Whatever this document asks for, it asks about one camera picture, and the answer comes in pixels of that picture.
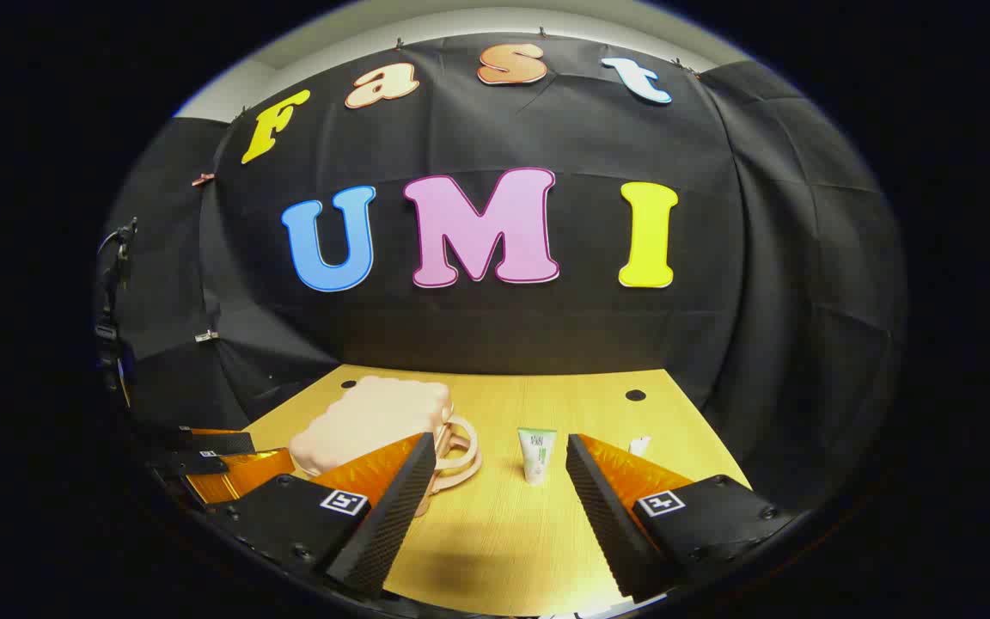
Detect black backdrop cloth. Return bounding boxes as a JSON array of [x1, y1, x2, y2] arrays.
[[95, 33, 908, 517]]

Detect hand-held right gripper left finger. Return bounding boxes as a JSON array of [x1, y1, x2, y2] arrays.
[[203, 432, 437, 600]]

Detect dark stand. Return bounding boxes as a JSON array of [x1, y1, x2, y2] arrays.
[[95, 218, 139, 407]]

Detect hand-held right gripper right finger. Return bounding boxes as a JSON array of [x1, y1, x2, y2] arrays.
[[565, 433, 805, 603]]

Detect large white green tube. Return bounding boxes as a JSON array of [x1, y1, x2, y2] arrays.
[[517, 427, 558, 485]]

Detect pink suitcase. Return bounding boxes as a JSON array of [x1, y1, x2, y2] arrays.
[[289, 376, 483, 517]]

